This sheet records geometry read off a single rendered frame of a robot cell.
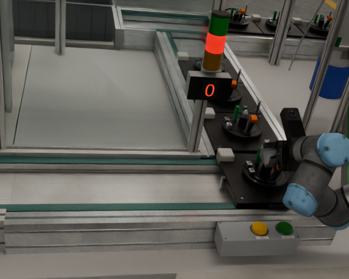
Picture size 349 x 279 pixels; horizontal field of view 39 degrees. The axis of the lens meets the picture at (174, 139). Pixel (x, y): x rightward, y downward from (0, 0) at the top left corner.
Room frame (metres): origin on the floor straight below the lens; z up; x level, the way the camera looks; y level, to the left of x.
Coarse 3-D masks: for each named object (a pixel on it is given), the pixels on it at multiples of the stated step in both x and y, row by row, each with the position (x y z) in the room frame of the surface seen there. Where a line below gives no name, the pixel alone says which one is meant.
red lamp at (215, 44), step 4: (208, 32) 1.26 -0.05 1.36; (208, 36) 1.26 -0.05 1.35; (212, 36) 1.25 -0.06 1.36; (216, 36) 1.24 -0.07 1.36; (224, 36) 1.25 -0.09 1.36; (208, 40) 1.25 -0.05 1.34; (212, 40) 1.24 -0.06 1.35; (216, 40) 1.24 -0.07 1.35; (220, 40) 1.24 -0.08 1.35; (224, 40) 1.26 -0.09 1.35; (208, 44) 1.25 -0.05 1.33; (212, 44) 1.24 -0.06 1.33; (216, 44) 1.24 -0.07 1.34; (220, 44) 1.25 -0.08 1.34; (224, 44) 1.26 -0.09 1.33; (208, 48) 1.25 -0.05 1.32; (212, 48) 1.24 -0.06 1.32; (216, 48) 1.24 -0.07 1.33; (220, 48) 1.25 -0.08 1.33; (212, 52) 1.24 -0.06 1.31; (216, 52) 1.24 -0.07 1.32; (220, 52) 1.25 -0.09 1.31
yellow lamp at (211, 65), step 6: (204, 54) 1.26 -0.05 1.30; (210, 54) 1.24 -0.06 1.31; (216, 54) 1.24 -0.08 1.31; (222, 54) 1.26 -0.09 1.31; (204, 60) 1.25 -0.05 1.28; (210, 60) 1.24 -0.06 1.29; (216, 60) 1.24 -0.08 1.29; (204, 66) 1.25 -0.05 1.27; (210, 66) 1.24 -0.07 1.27; (216, 66) 1.25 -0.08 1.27
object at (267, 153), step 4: (264, 148) 1.16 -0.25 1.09; (268, 148) 1.15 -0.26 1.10; (272, 148) 1.14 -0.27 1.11; (264, 152) 1.16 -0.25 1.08; (268, 152) 1.15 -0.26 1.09; (272, 152) 1.13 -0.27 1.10; (264, 156) 1.16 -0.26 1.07; (268, 156) 1.14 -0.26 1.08; (272, 156) 1.13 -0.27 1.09; (264, 160) 1.15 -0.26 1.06; (268, 160) 1.13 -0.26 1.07
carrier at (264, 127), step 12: (204, 120) 1.48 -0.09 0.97; (216, 120) 1.49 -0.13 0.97; (228, 120) 1.44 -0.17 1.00; (240, 120) 1.44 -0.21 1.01; (264, 120) 1.55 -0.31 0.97; (216, 132) 1.41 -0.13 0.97; (228, 132) 1.39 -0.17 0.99; (240, 132) 1.40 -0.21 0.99; (252, 132) 1.41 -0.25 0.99; (264, 132) 1.46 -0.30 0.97; (216, 144) 1.33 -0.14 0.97; (228, 144) 1.34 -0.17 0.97; (240, 144) 1.36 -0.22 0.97; (252, 144) 1.37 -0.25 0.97
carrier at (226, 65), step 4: (224, 60) 2.04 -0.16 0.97; (228, 60) 2.04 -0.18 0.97; (220, 64) 1.94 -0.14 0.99; (224, 64) 1.95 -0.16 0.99; (228, 64) 2.00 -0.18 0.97; (220, 68) 1.90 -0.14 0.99; (224, 68) 1.90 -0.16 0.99; (228, 68) 1.96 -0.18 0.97; (232, 68) 1.96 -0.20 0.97; (224, 72) 1.90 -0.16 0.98; (228, 72) 1.92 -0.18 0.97; (232, 72) 1.92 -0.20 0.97; (236, 72) 1.93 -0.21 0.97; (232, 76) 1.88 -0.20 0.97; (236, 76) 1.88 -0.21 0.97; (236, 80) 1.85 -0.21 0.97; (240, 80) 1.85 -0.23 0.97
